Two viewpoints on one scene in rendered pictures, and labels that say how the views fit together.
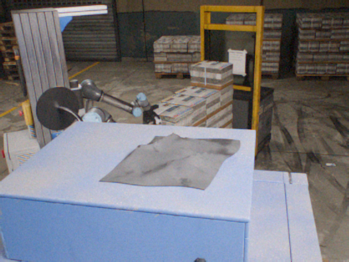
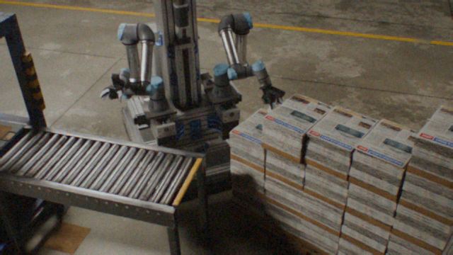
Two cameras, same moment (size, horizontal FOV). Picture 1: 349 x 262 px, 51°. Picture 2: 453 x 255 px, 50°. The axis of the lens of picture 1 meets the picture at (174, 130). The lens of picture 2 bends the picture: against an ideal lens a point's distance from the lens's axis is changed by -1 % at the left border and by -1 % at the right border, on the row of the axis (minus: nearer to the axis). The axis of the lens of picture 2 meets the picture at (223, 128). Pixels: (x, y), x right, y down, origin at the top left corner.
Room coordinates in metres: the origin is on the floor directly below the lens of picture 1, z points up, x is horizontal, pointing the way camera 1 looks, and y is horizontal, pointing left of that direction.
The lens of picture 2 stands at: (2.89, -2.48, 2.71)
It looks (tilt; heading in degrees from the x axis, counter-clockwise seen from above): 35 degrees down; 94
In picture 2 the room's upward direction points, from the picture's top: 2 degrees counter-clockwise
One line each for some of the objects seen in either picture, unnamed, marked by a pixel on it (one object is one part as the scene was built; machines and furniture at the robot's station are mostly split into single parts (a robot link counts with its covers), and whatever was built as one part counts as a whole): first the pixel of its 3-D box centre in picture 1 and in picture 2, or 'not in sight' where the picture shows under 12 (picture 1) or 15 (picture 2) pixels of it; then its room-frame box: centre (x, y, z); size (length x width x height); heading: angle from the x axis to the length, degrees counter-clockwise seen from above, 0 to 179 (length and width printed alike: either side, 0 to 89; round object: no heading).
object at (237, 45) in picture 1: (230, 57); not in sight; (4.27, -0.70, 1.27); 0.57 x 0.01 x 0.65; 55
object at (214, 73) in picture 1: (212, 120); (428, 219); (3.90, -0.44, 0.65); 0.39 x 0.30 x 1.29; 55
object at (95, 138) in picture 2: not in sight; (111, 146); (1.93, 0.10, 0.74); 1.34 x 0.05 x 0.12; 166
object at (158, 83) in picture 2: not in sight; (155, 86); (2.19, 0.48, 0.98); 0.13 x 0.12 x 0.14; 178
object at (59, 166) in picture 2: not in sight; (64, 160); (1.68, -0.10, 0.77); 0.47 x 0.05 x 0.05; 76
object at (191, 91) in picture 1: (196, 92); (392, 142); (3.67, -0.25, 1.06); 0.37 x 0.28 x 0.01; 54
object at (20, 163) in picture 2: not in sight; (30, 154); (1.42, -0.04, 0.77); 0.47 x 0.05 x 0.05; 76
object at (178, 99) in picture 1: (184, 100); (342, 127); (3.41, -0.11, 1.06); 0.37 x 0.29 x 0.01; 54
